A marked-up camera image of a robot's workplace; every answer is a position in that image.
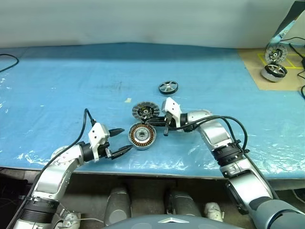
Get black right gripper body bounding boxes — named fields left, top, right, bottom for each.
left=163, top=113, right=179, bottom=137

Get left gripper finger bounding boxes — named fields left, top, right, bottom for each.
left=111, top=145, right=133, bottom=160
left=109, top=128, right=125, bottom=138

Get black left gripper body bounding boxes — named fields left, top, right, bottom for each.
left=99, top=141, right=114, bottom=160

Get silver motor base copper windings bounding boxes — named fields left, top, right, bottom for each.
left=128, top=122, right=157, bottom=151

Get silver motor rotor disc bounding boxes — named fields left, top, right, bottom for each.
left=131, top=101, right=160, bottom=121

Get black rotor silver spokes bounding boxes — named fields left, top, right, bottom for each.
left=158, top=80, right=179, bottom=95

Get spare motor base with rotor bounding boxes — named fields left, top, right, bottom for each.
left=261, top=62, right=288, bottom=83

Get motor stator on cardboard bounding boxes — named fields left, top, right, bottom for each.
left=265, top=44, right=288, bottom=63

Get dark grey rounded shape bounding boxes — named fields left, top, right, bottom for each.
left=104, top=187, right=132, bottom=226
left=165, top=188, right=202, bottom=217

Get blue plastic table sheet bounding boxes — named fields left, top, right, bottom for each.
left=0, top=42, right=305, bottom=179

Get grey-blue robot torso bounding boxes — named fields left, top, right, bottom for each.
left=101, top=213, right=246, bottom=229

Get brown cardboard board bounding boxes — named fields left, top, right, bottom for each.
left=238, top=46, right=305, bottom=91

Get black box under table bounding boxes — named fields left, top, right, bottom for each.
left=0, top=168, right=28, bottom=215

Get dark sneaker white sole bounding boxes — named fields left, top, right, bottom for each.
left=293, top=187, right=305, bottom=202

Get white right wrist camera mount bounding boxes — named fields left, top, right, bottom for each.
left=161, top=97, right=183, bottom=128

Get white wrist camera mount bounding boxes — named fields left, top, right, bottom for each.
left=161, top=97, right=183, bottom=128
left=88, top=123, right=111, bottom=163

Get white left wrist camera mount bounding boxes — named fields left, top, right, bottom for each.
left=88, top=123, right=111, bottom=163

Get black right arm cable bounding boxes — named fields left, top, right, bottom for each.
left=166, top=115, right=279, bottom=200

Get black looped cable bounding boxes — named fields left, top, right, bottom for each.
left=0, top=53, right=20, bottom=72

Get light blue stand frame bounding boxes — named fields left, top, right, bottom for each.
left=270, top=18, right=298, bottom=48

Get black cable by stand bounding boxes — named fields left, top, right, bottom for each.
left=281, top=37, right=305, bottom=62

